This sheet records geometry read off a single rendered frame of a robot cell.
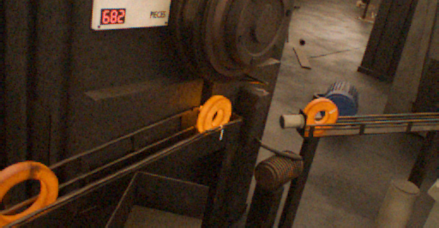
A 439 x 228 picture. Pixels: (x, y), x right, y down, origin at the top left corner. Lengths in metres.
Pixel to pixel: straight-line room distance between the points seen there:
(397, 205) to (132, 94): 1.21
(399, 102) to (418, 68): 0.36
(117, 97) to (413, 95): 3.14
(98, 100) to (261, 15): 0.55
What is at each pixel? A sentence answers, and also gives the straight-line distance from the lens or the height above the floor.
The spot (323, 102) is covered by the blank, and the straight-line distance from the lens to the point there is 1.84.
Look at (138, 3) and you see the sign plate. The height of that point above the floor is 1.13.
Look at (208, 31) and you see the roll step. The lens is 1.27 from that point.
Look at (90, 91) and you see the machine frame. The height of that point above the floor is 0.87.
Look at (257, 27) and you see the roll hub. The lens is 1.33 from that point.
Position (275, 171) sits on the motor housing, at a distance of 1.75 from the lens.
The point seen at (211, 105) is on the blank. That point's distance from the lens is 1.49.
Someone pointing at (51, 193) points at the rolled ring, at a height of 0.67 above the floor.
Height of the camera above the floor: 1.38
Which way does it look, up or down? 22 degrees down
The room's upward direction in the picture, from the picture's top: 11 degrees clockwise
